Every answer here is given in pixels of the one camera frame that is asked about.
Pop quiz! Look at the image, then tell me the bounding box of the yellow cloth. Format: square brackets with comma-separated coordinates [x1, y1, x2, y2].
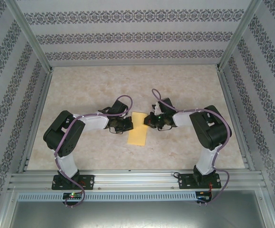
[127, 111, 149, 145]

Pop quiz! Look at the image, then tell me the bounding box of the grey metal panel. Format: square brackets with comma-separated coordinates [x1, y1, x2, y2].
[8, 200, 268, 228]

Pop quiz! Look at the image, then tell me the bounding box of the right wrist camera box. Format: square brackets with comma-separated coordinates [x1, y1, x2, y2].
[151, 102, 162, 115]

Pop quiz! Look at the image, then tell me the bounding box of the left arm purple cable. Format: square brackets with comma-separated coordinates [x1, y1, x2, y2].
[54, 95, 135, 209]

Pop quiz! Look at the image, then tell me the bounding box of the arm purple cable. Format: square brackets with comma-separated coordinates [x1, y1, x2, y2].
[151, 89, 231, 207]
[54, 95, 135, 209]

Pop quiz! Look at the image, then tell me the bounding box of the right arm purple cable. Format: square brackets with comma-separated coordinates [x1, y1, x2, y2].
[151, 89, 231, 207]

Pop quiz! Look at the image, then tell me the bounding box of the long aluminium mounting rail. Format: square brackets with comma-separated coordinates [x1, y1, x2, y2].
[8, 169, 267, 190]

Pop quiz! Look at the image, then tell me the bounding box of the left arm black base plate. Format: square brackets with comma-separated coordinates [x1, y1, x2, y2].
[51, 174, 95, 190]

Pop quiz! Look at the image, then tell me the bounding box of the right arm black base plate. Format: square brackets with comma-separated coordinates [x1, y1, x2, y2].
[178, 173, 222, 190]

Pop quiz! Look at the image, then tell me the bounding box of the aluminium side rail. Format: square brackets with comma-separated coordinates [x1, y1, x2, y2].
[217, 68, 256, 171]
[17, 70, 55, 173]

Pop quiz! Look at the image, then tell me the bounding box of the slotted grey cable duct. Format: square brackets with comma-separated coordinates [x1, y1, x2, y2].
[17, 191, 197, 202]

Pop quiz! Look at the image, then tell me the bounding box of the aluminium frame post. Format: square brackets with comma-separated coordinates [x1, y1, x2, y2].
[217, 0, 264, 71]
[8, 0, 54, 74]

